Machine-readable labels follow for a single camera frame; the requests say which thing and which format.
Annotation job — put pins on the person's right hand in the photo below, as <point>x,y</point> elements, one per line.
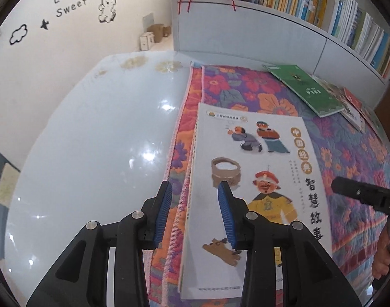
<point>378,255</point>

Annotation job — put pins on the illustrated orange teal book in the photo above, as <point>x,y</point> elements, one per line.
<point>332,89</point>

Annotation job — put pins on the white storybook yellow-robed man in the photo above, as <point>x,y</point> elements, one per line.
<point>246,140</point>

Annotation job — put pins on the small white box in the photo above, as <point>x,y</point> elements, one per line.
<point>146,41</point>

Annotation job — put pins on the black cloud wall sticker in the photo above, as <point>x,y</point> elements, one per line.
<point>17,34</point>

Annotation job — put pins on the dark green book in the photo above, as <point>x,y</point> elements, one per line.
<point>306,89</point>

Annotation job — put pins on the beige floor mat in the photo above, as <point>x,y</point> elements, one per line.
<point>8,184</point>

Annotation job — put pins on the floral blanket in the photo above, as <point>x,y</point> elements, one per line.
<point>246,83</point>

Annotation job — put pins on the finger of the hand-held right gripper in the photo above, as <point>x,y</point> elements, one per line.
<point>358,193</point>

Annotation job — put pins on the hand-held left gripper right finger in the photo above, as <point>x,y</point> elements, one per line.
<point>227,214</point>

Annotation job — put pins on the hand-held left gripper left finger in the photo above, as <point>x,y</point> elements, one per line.
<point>163,211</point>

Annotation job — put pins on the black bird wall sticker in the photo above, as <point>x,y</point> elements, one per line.
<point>44,24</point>

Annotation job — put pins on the grey board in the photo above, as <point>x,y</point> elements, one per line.
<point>147,20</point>

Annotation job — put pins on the cardboard box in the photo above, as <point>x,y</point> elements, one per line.
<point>156,33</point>
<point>167,31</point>

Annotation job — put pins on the lettering wall sticker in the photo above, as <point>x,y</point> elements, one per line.
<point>59,12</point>

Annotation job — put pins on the white bookshelf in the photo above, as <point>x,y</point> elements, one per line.
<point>246,32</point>

